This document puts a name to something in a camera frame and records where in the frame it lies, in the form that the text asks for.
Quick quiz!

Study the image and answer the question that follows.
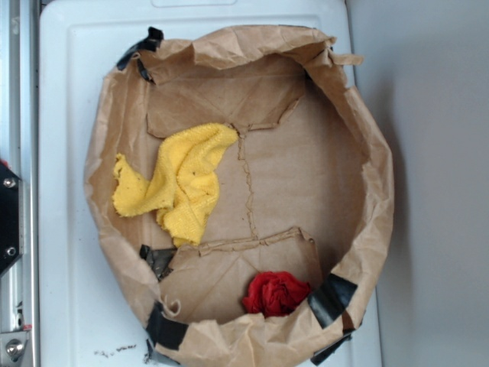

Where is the aluminium frame rail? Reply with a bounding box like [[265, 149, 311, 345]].
[[1, 1, 39, 366]]

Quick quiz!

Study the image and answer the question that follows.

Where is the red paper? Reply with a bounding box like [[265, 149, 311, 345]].
[[241, 271, 312, 317]]

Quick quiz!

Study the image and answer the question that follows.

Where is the brown paper bag basket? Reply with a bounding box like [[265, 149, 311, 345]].
[[85, 25, 394, 366]]

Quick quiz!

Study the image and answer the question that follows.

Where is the yellow towel cloth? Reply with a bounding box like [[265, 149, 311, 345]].
[[112, 123, 238, 248]]

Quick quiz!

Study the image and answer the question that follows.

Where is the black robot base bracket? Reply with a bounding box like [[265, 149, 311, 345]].
[[0, 160, 24, 276]]

